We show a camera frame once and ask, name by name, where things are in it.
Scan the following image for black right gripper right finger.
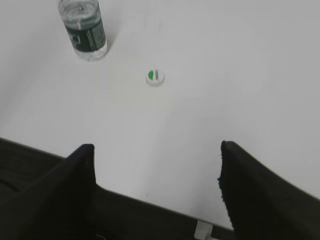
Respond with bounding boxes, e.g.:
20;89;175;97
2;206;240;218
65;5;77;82
218;140;320;240

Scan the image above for white green bottle cap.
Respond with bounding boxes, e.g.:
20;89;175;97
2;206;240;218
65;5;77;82
145;68;165;87

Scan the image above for clear cestbon water bottle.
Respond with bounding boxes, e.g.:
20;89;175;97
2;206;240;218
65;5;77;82
57;0;108;61

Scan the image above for white table bracket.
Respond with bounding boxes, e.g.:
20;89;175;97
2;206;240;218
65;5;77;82
194;220;213;240

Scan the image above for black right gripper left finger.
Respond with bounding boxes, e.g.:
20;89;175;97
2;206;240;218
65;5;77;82
0;144;96;240

